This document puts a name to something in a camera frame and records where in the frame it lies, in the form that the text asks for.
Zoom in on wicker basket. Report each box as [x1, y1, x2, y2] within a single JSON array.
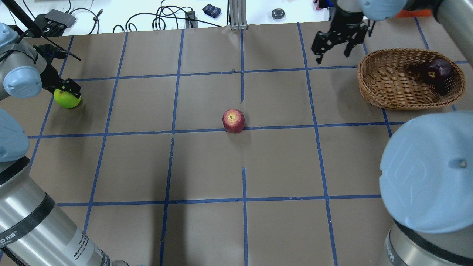
[[357, 48, 466, 110]]

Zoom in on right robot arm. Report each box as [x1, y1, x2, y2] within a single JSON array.
[[311, 0, 473, 266]]

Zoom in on black power adapter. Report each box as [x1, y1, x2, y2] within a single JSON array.
[[184, 11, 198, 28]]

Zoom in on aluminium frame post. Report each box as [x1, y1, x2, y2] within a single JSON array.
[[228, 0, 248, 30]]

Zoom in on black cable bundle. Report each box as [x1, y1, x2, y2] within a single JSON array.
[[113, 0, 229, 33]]

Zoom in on grey usb hub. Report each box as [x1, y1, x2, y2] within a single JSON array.
[[34, 9, 77, 37]]

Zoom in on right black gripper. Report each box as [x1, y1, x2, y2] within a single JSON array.
[[311, 7, 369, 65]]

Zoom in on orange round object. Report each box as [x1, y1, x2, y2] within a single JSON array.
[[395, 10, 432, 18]]

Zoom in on round grey puck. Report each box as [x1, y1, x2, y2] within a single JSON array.
[[271, 8, 285, 20]]

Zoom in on black monitor stand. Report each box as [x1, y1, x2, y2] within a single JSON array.
[[1, 0, 44, 38]]

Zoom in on dark checkered pouch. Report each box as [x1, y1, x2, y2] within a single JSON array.
[[202, 4, 222, 19]]

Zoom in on dark red apple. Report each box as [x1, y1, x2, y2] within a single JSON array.
[[419, 58, 452, 85]]

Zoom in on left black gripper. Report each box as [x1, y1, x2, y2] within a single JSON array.
[[40, 57, 81, 98]]

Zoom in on green apple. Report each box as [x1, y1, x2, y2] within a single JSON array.
[[53, 89, 82, 109]]

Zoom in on red yellow apple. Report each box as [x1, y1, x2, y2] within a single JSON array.
[[222, 108, 245, 134]]

